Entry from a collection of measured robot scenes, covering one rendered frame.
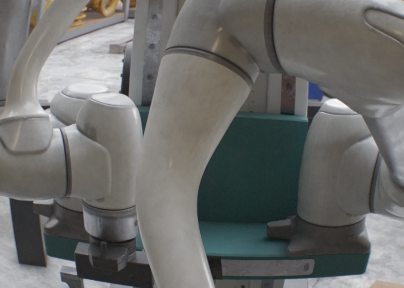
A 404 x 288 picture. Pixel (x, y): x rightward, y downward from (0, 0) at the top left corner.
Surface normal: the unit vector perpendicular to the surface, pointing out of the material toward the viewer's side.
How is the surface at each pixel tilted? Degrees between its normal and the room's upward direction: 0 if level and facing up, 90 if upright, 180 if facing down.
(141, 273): 90
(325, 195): 93
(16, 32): 99
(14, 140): 57
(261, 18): 84
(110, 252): 0
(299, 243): 15
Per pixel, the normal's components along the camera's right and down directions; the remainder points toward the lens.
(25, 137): 0.31, -0.20
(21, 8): 0.74, 0.37
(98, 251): 0.04, -0.95
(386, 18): -0.13, -0.31
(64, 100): -0.29, -0.49
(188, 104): -0.02, -0.13
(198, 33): -0.35, -0.29
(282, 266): -0.05, 0.30
